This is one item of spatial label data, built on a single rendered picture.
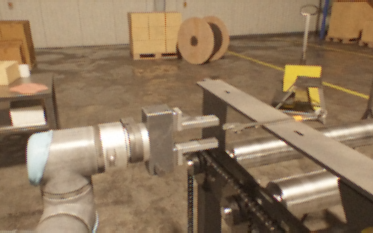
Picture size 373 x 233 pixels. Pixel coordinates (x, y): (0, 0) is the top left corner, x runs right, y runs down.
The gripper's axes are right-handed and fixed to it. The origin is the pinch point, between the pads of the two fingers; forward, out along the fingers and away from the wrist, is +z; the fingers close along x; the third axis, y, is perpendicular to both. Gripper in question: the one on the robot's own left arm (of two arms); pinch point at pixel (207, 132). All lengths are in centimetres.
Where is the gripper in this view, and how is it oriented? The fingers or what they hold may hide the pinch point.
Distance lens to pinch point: 67.5
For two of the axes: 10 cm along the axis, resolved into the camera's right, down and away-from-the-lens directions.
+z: 9.4, -1.3, 3.2
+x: 0.0, -9.4, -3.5
